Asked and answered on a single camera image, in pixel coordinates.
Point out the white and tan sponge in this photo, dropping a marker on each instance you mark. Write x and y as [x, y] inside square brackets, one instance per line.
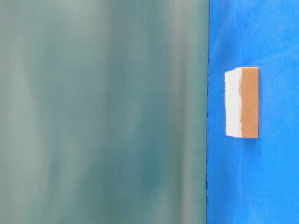
[242, 102]

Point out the green backdrop curtain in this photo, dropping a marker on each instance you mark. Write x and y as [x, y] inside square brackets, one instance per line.
[103, 111]

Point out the blue table cloth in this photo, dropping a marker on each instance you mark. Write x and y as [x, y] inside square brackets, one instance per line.
[255, 181]

